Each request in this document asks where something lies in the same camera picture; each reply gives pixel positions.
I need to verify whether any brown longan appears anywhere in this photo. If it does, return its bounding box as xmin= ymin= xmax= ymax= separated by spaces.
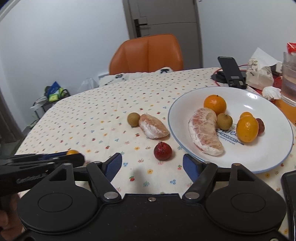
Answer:
xmin=217 ymin=113 xmax=233 ymax=131
xmin=127 ymin=113 xmax=140 ymax=127

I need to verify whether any round peeled pomelo segment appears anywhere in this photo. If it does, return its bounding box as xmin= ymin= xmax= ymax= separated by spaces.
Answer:
xmin=139 ymin=114 xmax=170 ymax=139

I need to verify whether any grey door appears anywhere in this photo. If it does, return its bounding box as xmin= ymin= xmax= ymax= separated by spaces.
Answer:
xmin=122 ymin=0 xmax=203 ymax=70

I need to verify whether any red snack bag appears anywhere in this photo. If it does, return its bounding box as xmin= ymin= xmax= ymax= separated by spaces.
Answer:
xmin=287 ymin=42 xmax=296 ymax=55

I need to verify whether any small yellow kumquat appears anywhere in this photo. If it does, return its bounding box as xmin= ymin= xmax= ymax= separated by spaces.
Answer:
xmin=240 ymin=111 xmax=253 ymax=119

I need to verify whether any dark red fruit back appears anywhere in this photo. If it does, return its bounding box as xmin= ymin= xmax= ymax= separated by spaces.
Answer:
xmin=256 ymin=118 xmax=265 ymax=135

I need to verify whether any orange kumquat front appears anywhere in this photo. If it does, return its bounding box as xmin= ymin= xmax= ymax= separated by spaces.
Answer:
xmin=236 ymin=115 xmax=259 ymax=143

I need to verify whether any white plastic bag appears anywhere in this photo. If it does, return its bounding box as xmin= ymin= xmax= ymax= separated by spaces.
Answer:
xmin=77 ymin=77 xmax=98 ymax=93

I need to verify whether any white fluffy cushion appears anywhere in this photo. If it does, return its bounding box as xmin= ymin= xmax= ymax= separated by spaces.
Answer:
xmin=98 ymin=67 xmax=173 ymax=87

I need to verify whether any white plate blue rim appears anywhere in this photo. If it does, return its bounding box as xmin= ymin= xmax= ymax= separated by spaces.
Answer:
xmin=168 ymin=87 xmax=294 ymax=173

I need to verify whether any person's left hand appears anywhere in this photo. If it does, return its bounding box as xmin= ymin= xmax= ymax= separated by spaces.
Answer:
xmin=1 ymin=194 xmax=23 ymax=240

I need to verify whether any floral tablecloth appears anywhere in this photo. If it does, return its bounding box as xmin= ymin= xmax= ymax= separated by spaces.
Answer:
xmin=14 ymin=67 xmax=296 ymax=237

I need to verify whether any dark red fruit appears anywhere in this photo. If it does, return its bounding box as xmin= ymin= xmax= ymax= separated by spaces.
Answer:
xmin=256 ymin=118 xmax=265 ymax=135
xmin=154 ymin=142 xmax=173 ymax=161

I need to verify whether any black round charger base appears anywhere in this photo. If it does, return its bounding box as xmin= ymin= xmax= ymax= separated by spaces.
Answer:
xmin=211 ymin=71 xmax=246 ymax=84

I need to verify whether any brown longan front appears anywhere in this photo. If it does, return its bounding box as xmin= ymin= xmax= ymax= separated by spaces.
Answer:
xmin=217 ymin=113 xmax=233 ymax=131

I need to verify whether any black door handle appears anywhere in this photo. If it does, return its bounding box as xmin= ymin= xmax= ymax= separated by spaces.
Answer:
xmin=134 ymin=19 xmax=147 ymax=38

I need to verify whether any paper tissue pack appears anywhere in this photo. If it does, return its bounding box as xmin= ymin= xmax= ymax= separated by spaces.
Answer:
xmin=246 ymin=47 xmax=282 ymax=90

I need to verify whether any crumpled white tissue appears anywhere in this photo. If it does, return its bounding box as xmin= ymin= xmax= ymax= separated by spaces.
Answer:
xmin=262 ymin=86 xmax=281 ymax=100

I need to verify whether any curved peeled pomelo segment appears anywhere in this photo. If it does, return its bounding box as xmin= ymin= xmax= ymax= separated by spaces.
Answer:
xmin=188 ymin=108 xmax=224 ymax=156

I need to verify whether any black wire rack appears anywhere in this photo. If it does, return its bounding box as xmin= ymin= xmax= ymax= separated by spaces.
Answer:
xmin=30 ymin=81 xmax=71 ymax=120

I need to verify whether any black phone stand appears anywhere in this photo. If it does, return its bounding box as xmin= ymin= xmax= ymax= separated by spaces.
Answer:
xmin=217 ymin=56 xmax=247 ymax=89

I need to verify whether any large orange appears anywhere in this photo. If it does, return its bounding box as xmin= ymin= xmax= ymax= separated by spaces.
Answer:
xmin=203 ymin=94 xmax=227 ymax=115

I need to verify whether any dark red fruit front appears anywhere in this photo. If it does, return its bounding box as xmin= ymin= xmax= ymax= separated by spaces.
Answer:
xmin=154 ymin=142 xmax=173 ymax=161

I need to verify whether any clear plastic cup front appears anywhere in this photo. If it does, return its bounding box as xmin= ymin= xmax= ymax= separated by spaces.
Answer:
xmin=281 ymin=52 xmax=296 ymax=107

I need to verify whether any black phone bottom right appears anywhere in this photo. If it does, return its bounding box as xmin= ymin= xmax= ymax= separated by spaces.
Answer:
xmin=281 ymin=170 xmax=296 ymax=241

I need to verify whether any brown longan near pomelo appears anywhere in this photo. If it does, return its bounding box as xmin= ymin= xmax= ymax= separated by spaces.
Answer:
xmin=127 ymin=113 xmax=140 ymax=127

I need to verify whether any orange leather chair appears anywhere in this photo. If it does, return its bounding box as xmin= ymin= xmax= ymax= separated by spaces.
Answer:
xmin=109 ymin=34 xmax=184 ymax=75

